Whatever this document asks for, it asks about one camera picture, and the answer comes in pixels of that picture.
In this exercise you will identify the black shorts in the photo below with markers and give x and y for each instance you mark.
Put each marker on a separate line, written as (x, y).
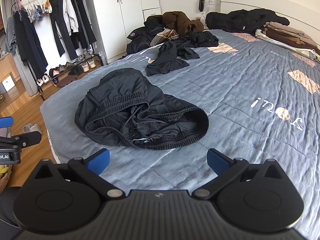
(140, 110)

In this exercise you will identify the dark hanging trousers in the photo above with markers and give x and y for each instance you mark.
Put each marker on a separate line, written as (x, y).
(83, 17)

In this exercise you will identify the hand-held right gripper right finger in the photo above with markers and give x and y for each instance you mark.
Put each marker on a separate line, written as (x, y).
(217, 162)

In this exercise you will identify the stack of beige folded clothes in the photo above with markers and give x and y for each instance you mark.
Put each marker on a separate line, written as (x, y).
(287, 35)

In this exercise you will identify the grey hanging garment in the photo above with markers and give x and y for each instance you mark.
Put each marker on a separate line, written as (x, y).
(10, 35)

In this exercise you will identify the woven basket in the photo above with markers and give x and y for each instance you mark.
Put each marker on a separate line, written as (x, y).
(5, 182)

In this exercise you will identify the beige plaid scarf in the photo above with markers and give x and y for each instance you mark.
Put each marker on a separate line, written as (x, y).
(166, 35)

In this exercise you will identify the brown puffer jacket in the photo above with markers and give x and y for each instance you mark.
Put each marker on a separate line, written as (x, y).
(180, 20)

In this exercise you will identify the grey slipper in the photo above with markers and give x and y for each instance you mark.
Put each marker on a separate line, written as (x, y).
(27, 128)
(37, 128)

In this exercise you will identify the row of shoes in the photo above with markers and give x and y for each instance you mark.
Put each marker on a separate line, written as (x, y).
(85, 65)

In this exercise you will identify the black hanging pants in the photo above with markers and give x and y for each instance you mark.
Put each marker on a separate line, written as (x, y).
(60, 25)

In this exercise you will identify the black hairbrush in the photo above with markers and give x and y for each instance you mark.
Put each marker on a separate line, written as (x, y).
(201, 5)

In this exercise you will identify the grey printed bed quilt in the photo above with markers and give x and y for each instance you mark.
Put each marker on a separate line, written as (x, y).
(237, 92)

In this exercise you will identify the black metal clothes rack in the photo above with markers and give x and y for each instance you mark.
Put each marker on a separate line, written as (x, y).
(40, 90)

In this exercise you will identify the grey hanging hoodie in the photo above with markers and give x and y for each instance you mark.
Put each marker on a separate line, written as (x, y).
(70, 10)

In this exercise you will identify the black jacket with white logo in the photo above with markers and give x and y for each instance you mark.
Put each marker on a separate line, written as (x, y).
(140, 38)

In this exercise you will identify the black crumpled garment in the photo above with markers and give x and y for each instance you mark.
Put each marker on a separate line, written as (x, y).
(200, 38)
(167, 60)

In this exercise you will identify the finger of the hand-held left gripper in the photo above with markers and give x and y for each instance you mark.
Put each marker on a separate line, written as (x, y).
(28, 138)
(6, 122)

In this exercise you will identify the clear plastic bottle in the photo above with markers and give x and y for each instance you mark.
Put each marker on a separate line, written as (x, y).
(103, 58)

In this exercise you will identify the white wardrobe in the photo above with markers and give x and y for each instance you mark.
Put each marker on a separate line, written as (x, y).
(125, 17)

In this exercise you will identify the cardboard box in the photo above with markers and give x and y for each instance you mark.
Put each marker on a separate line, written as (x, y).
(7, 82)

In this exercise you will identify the white spray bottle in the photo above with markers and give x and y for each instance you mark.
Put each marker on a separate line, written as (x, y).
(203, 20)

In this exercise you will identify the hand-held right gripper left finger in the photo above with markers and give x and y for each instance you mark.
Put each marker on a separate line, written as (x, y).
(98, 161)

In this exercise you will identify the black hanging coat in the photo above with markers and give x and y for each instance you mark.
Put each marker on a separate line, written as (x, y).
(30, 42)

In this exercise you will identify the bunch of hanging socks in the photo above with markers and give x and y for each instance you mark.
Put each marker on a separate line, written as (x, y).
(37, 11)

